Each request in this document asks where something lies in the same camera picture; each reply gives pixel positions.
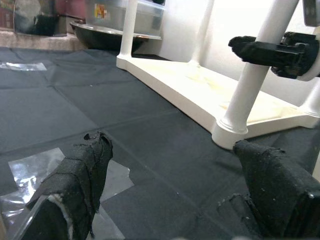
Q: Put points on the black plastic bag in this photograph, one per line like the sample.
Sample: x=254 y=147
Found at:
x=37 y=20

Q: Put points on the white plastic table leg tube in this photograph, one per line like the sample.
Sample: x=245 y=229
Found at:
x=245 y=100
x=205 y=25
x=128 y=25
x=315 y=97

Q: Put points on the red printed carton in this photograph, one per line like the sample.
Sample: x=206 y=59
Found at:
x=5 y=15

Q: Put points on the black round wok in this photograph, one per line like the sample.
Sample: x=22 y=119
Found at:
x=105 y=37

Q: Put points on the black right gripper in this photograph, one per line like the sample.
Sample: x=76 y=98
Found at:
x=307 y=57

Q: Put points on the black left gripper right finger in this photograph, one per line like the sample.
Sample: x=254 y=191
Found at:
x=280 y=195

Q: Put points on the clear plastic storage container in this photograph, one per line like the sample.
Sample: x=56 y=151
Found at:
x=150 y=17

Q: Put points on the white plastic children table top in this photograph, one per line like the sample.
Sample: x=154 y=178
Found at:
x=175 y=80

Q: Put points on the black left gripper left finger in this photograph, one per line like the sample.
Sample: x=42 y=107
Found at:
x=80 y=175

